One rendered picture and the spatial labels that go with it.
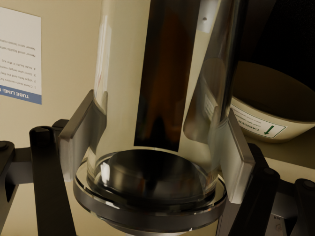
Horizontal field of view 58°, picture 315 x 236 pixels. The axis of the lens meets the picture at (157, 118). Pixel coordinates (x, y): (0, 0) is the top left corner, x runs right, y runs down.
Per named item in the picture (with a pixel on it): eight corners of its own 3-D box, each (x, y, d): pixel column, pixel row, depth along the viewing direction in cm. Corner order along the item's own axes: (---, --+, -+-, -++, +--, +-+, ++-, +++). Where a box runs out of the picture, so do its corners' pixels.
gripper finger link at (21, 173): (47, 192, 14) (-13, 185, 14) (76, 140, 19) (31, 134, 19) (46, 167, 13) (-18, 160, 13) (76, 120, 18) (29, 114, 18)
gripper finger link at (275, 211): (260, 195, 14) (322, 203, 14) (239, 140, 18) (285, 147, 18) (252, 217, 14) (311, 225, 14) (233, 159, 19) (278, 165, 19)
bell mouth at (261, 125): (305, 76, 50) (290, 102, 53) (208, 50, 49) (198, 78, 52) (352, 136, 35) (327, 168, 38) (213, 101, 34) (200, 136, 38)
